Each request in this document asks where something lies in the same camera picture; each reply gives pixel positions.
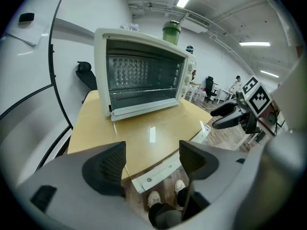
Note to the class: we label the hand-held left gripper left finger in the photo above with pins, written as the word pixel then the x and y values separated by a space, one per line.
pixel 72 188

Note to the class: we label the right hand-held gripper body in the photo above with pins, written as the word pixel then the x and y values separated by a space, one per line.
pixel 260 99

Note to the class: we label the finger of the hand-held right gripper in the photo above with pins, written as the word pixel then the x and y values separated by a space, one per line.
pixel 227 122
pixel 224 109

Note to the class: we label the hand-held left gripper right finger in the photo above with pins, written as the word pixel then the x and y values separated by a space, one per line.
pixel 227 181

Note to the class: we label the white glass oven door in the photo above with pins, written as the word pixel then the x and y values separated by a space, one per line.
pixel 163 172

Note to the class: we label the white toaster oven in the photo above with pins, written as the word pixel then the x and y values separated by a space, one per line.
pixel 100 68

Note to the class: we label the black office chair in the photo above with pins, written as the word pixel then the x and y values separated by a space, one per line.
pixel 210 86

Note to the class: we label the wooden table white legs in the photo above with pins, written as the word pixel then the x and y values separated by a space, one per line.
pixel 195 84

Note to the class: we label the person's white right shoe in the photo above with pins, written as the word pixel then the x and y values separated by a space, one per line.
pixel 180 186

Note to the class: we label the person's white shoe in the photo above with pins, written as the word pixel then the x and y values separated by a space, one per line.
pixel 153 199
pixel 180 186

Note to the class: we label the light wooden desk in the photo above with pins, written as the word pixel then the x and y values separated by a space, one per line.
pixel 96 133

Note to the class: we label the person's dark trousers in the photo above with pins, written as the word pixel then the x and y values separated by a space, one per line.
pixel 163 217

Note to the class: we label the person's white left shoe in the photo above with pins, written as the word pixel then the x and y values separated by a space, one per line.
pixel 153 199

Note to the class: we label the white air conditioner unit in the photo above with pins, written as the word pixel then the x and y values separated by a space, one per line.
pixel 199 21

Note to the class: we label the green shaker bottle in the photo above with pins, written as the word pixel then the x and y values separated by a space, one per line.
pixel 171 35

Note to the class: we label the black reclined chair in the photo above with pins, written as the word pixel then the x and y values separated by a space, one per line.
pixel 86 77

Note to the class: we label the purple artificial flowers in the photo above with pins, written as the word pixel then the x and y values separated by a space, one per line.
pixel 130 26

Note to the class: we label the whiteboard on black stand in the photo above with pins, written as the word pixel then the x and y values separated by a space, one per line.
pixel 28 68

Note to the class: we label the white paper sheets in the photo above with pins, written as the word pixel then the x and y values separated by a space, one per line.
pixel 31 33

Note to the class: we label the black whiteboard eraser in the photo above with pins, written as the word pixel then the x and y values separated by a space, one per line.
pixel 26 17

